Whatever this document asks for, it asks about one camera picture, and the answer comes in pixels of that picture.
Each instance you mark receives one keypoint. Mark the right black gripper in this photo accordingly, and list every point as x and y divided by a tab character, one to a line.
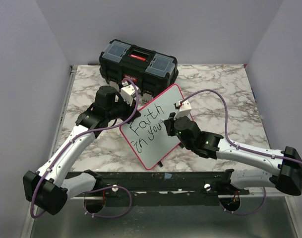
169	123

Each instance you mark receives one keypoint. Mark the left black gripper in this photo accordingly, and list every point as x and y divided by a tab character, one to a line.
131	109

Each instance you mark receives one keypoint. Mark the pink framed whiteboard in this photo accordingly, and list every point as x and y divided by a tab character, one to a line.
146	135

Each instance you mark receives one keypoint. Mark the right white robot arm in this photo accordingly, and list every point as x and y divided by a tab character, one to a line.
280	169

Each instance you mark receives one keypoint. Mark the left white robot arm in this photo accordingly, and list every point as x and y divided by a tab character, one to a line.
48	188

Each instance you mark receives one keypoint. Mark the black plastic toolbox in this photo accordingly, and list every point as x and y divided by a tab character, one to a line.
150	71

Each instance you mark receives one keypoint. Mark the blue tape piece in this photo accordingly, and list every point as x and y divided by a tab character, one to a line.
167	175

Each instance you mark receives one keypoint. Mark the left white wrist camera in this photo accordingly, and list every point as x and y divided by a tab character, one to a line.
128	92

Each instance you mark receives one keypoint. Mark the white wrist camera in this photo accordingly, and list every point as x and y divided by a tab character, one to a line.
128	92
183	109

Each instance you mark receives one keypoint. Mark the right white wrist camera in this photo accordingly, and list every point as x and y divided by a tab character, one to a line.
183	109

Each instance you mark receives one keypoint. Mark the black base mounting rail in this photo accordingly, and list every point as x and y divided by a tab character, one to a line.
151	189

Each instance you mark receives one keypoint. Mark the aluminium frame rail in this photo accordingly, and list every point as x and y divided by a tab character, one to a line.
29	221

